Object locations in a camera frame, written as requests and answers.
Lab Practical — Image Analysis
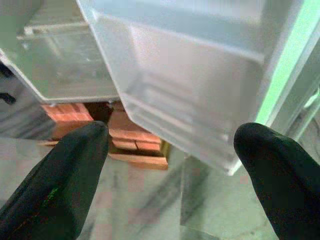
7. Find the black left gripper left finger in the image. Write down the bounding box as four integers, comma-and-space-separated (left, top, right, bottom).
0, 120, 110, 240

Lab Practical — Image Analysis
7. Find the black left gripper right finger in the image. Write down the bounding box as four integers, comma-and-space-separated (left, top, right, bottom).
233, 122, 320, 240

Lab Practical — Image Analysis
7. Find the red brick fridge base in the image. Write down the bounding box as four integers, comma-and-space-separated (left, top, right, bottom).
37, 102, 170, 171

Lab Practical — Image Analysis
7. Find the white fridge body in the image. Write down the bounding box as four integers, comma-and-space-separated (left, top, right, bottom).
0, 0, 121, 140

